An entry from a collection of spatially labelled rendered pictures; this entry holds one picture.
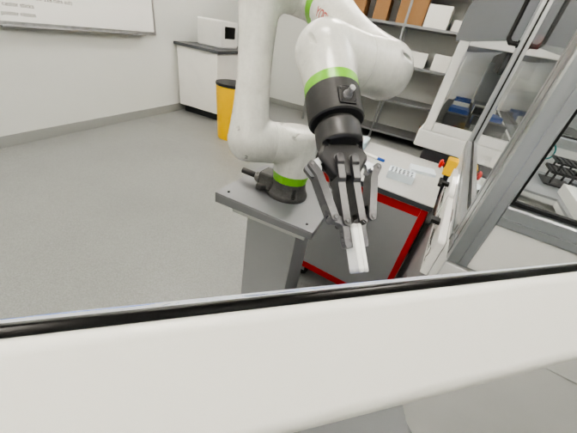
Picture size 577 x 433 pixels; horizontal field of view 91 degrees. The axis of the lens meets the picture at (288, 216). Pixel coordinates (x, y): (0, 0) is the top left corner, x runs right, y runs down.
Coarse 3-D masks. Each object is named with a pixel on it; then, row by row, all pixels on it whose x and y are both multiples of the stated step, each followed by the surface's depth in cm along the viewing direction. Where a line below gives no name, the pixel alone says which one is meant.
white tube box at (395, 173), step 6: (390, 168) 138; (396, 168) 139; (402, 168) 140; (390, 174) 136; (396, 174) 134; (402, 174) 133; (408, 174) 136; (414, 174) 136; (402, 180) 135; (408, 180) 133
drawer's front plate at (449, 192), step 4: (452, 172) 110; (456, 172) 108; (452, 176) 104; (456, 176) 104; (448, 180) 111; (452, 180) 100; (456, 180) 101; (452, 184) 97; (456, 184) 98; (448, 188) 98; (452, 188) 94; (444, 192) 106; (448, 192) 92; (452, 192) 91; (440, 196) 114; (444, 196) 100; (448, 196) 91; (452, 196) 90; (440, 200) 105; (444, 200) 94; (440, 204) 98; (440, 208) 94; (436, 212) 100
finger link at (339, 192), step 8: (336, 160) 43; (344, 168) 43; (344, 176) 42; (336, 184) 43; (344, 184) 42; (336, 192) 43; (344, 192) 42; (336, 200) 43; (344, 200) 42; (344, 208) 41; (344, 216) 41; (344, 224) 41
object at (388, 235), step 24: (384, 168) 146; (408, 168) 151; (384, 192) 127; (408, 192) 126; (432, 192) 130; (384, 216) 133; (408, 216) 127; (312, 240) 161; (336, 240) 153; (384, 240) 138; (408, 240) 131; (312, 264) 169; (336, 264) 160; (384, 264) 143
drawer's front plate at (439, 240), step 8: (448, 200) 86; (448, 208) 81; (440, 216) 82; (448, 216) 77; (440, 224) 75; (448, 224) 74; (440, 232) 70; (432, 240) 77; (440, 240) 67; (432, 248) 70; (440, 248) 67; (424, 256) 77; (432, 256) 69; (424, 264) 71; (432, 264) 70; (424, 272) 72
